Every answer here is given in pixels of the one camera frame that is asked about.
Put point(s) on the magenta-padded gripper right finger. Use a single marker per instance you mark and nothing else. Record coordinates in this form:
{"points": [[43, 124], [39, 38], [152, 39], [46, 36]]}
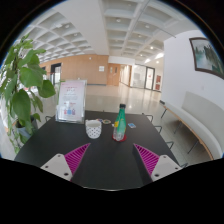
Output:
{"points": [[166, 166]]}

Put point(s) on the potted green leafy plant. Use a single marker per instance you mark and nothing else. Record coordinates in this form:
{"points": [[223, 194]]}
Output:
{"points": [[21, 103]]}

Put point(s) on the small blue white card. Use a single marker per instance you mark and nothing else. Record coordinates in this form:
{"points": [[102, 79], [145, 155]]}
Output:
{"points": [[132, 125]]}

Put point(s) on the green plastic drink bottle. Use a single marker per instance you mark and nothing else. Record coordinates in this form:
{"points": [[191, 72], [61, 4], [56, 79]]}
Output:
{"points": [[120, 125]]}

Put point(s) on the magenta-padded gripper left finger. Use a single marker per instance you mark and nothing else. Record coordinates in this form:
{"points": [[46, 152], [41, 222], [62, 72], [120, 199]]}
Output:
{"points": [[56, 165]]}

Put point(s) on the round colourful small coaster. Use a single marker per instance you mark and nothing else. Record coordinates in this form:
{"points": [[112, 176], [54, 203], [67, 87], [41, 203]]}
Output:
{"points": [[107, 121]]}

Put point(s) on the clear acrylic sign holder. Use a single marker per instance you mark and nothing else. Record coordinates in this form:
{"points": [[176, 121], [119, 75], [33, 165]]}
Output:
{"points": [[71, 100]]}

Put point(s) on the white black-dotted mug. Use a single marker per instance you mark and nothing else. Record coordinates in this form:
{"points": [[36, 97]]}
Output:
{"points": [[93, 130]]}

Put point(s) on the white cushioned wooden bench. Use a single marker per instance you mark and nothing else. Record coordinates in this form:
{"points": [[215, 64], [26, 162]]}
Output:
{"points": [[203, 120]]}

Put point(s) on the recessed ceiling lights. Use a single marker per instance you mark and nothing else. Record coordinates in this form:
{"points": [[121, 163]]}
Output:
{"points": [[118, 20]]}

